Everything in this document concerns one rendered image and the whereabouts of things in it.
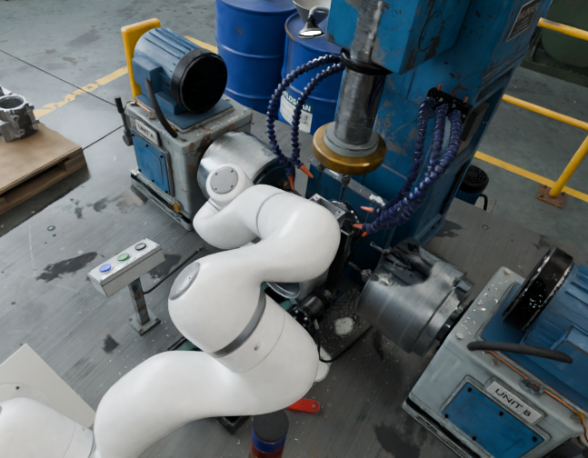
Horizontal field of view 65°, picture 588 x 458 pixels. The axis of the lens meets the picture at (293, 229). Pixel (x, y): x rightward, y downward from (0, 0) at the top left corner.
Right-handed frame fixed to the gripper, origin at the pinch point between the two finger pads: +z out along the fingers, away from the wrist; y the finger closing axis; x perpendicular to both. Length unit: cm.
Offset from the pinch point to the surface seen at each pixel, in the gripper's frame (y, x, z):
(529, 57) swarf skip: -49, 314, 297
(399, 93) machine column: 6.4, 47.4, -7.0
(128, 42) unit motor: -71, 19, -13
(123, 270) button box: -17.8, -29.9, -13.9
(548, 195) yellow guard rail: 41, 155, 216
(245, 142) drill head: -26.6, 17.2, 2.7
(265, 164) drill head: -15.8, 14.9, 1.5
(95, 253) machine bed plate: -50, -38, 13
